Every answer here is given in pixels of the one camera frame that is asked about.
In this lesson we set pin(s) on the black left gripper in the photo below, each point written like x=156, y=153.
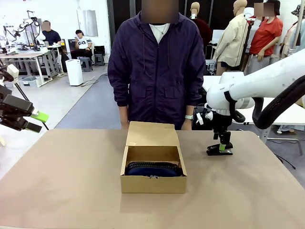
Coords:
x=13, y=109

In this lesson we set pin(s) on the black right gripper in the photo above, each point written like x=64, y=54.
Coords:
x=222, y=122

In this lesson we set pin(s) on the black stapler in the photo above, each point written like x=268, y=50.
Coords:
x=214, y=150

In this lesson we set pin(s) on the navy CAMPUS pencil case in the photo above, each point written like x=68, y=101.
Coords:
x=152, y=170

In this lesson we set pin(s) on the brown cardboard box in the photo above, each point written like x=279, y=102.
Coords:
x=152, y=184

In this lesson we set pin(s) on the person's left forearm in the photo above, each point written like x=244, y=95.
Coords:
x=189, y=111

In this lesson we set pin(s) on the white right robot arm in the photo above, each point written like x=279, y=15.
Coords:
x=274, y=78

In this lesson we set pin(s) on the person's right forearm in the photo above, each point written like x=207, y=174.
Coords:
x=124, y=114

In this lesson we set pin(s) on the person's left hand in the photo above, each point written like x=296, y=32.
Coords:
x=187, y=125

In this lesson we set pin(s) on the person's right hand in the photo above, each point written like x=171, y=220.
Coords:
x=125, y=125

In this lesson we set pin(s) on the white smartwatch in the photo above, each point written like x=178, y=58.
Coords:
x=189, y=117

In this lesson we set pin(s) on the clear plastic storage bin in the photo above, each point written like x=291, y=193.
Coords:
x=28, y=82

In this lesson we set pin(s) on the white air purifier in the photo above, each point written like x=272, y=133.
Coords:
x=74, y=72

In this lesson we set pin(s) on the white workbench with robots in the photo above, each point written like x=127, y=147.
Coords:
x=23, y=54

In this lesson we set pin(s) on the white table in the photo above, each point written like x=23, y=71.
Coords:
x=291, y=117

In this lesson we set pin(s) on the grey stool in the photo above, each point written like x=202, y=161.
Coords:
x=86, y=64

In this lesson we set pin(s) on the seated man in dark shirt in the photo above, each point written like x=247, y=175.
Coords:
x=51, y=35

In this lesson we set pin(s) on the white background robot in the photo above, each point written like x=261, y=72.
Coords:
x=32, y=33

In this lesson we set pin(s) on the seated woman in white jersey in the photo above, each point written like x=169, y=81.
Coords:
x=83, y=44

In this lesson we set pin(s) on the person in purple jacket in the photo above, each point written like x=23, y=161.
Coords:
x=157, y=71

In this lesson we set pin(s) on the mannequin in beige jacket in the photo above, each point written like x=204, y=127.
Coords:
x=232, y=40

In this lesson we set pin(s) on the mannequin in dark red top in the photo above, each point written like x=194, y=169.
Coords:
x=202, y=28

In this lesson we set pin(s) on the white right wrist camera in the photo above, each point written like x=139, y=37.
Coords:
x=205, y=117

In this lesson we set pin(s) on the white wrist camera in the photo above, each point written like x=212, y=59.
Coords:
x=13, y=72
x=205, y=117

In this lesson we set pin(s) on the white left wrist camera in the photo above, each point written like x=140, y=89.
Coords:
x=13, y=72

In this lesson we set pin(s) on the silver wall panel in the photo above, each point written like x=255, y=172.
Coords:
x=87, y=22

